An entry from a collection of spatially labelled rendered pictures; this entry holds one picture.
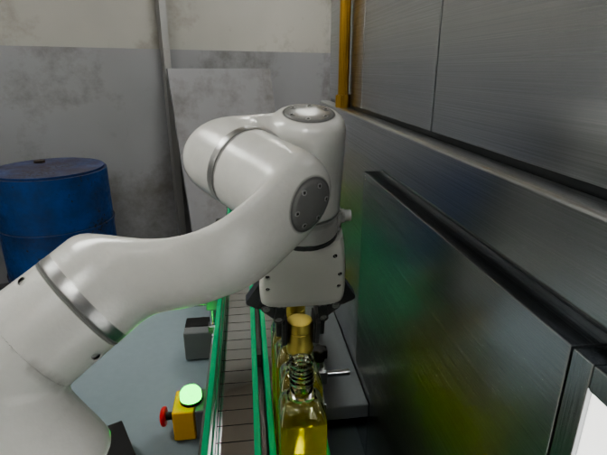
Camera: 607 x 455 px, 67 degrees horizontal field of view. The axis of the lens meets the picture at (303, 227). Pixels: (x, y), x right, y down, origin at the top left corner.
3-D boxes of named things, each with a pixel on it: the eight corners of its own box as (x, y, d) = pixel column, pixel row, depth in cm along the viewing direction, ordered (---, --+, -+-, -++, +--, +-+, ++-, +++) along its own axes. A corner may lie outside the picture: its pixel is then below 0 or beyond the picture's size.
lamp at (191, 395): (201, 406, 91) (200, 394, 91) (178, 408, 91) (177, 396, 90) (203, 392, 96) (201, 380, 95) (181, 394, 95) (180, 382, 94)
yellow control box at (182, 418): (210, 440, 93) (207, 410, 90) (172, 443, 92) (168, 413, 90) (211, 415, 99) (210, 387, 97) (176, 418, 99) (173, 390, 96)
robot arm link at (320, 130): (233, 155, 34) (168, 118, 40) (239, 265, 40) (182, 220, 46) (364, 111, 43) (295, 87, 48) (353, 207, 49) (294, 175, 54)
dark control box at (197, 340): (217, 359, 119) (214, 331, 116) (185, 361, 118) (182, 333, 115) (218, 341, 126) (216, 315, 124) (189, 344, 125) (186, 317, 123)
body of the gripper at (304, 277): (342, 201, 53) (336, 274, 60) (256, 204, 52) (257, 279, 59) (356, 238, 47) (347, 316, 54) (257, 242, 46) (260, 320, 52)
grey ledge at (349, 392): (366, 444, 87) (369, 396, 84) (321, 449, 86) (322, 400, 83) (303, 255, 176) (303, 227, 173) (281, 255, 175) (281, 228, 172)
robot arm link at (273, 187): (88, 303, 40) (259, 162, 47) (161, 397, 33) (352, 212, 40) (22, 245, 34) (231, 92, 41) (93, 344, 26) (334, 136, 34)
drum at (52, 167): (13, 304, 300) (-21, 162, 269) (112, 280, 335) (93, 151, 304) (24, 351, 250) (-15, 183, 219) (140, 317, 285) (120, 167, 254)
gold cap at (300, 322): (314, 356, 59) (315, 326, 57) (287, 357, 58) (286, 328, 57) (311, 340, 62) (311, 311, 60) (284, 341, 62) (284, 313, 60)
